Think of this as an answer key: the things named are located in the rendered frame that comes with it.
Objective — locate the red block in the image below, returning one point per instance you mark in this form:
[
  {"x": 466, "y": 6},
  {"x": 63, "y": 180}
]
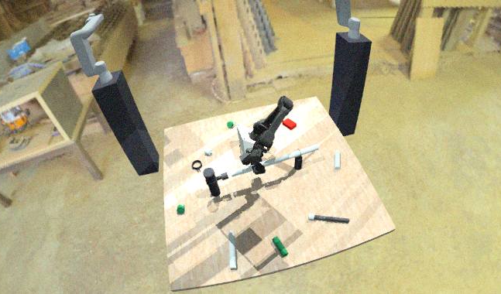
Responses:
[{"x": 289, "y": 124}]

